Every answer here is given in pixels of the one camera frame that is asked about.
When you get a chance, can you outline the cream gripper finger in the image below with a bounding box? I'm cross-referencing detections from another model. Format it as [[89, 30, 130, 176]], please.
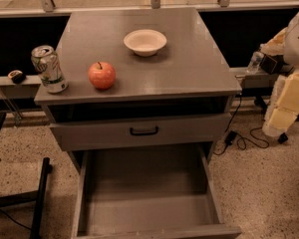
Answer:
[[262, 70, 299, 137], [260, 29, 286, 56]]

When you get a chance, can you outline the black power adapter with cable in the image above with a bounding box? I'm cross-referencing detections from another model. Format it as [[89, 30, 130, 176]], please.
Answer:
[[213, 97, 270, 156]]

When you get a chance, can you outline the green and white soda can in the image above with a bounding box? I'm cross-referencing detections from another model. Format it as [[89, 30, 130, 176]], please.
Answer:
[[31, 45, 68, 94]]

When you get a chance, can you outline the grey upper drawer black handle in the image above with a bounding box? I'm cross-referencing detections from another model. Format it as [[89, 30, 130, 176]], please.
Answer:
[[51, 113, 231, 151]]

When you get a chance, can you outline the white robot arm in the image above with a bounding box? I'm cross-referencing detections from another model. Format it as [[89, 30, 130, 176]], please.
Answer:
[[260, 12, 299, 137]]

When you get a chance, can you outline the clear plastic water bottle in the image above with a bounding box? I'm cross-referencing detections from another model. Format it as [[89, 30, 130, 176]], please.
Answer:
[[246, 51, 264, 74]]

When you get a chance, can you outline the small black and tan object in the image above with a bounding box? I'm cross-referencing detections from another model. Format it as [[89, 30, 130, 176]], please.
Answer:
[[8, 70, 26, 84]]

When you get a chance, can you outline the small black box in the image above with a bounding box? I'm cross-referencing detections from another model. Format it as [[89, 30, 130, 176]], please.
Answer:
[[260, 55, 284, 75]]

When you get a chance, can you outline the grey open lower drawer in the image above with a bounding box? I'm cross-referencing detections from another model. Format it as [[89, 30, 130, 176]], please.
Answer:
[[71, 143, 241, 239]]

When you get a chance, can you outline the red apple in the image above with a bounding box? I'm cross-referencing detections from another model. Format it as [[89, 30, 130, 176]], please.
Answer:
[[88, 62, 116, 90]]

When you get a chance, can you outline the white paper bowl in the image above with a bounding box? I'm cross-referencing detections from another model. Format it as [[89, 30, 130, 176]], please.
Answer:
[[124, 29, 167, 57]]

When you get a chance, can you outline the grey drawer cabinet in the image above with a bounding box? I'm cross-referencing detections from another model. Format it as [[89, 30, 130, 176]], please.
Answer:
[[35, 8, 241, 165]]

